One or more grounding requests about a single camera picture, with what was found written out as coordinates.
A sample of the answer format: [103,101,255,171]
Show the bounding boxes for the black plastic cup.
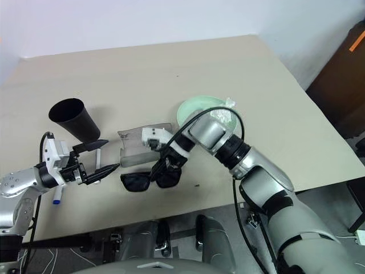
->
[48,98,102,143]

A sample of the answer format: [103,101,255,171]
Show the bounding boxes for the black metal bar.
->
[20,232,94,249]

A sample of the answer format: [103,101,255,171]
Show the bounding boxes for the orange tape strip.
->
[348,37,363,53]

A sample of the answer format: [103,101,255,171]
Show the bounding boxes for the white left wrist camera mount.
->
[41,133,71,187]

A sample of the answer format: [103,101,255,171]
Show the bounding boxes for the grey robot torso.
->
[71,250,285,274]

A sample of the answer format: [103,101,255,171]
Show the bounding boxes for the light green bowl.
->
[176,95,240,135]

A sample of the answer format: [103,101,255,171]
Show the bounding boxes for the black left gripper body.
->
[59,149,89,186]

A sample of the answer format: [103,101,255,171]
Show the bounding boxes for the dark brown cabinet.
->
[305,21,365,141]

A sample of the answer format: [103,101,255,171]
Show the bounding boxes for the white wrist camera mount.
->
[141,127,190,158]
[41,133,71,187]

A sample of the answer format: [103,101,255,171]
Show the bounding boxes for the grey rounded robot leg cover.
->
[119,219,172,258]
[195,213,238,258]

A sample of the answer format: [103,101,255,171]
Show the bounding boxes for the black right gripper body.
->
[155,147,189,173]

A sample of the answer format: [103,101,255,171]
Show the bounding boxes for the white marker blue cap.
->
[52,185,64,206]

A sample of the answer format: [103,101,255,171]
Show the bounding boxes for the clear crumpled plastic wrap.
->
[209,96,238,123]

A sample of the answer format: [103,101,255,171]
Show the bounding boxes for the black table leg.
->
[346,178,365,233]

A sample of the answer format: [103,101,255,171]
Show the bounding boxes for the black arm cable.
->
[27,131,55,257]
[163,106,279,274]

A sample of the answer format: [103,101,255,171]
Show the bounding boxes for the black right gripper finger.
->
[148,156,167,182]
[164,167,183,180]

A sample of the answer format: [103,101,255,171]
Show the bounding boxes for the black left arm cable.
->
[27,131,55,257]

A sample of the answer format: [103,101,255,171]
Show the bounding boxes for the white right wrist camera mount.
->
[141,127,190,158]

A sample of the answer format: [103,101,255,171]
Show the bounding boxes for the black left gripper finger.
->
[72,139,110,154]
[82,163,119,186]

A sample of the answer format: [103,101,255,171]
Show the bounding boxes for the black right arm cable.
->
[163,106,279,274]

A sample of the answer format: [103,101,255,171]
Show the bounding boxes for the translucent grey glasses case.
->
[117,122,172,168]

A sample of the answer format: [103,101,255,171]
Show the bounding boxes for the black sunglasses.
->
[120,168,183,193]

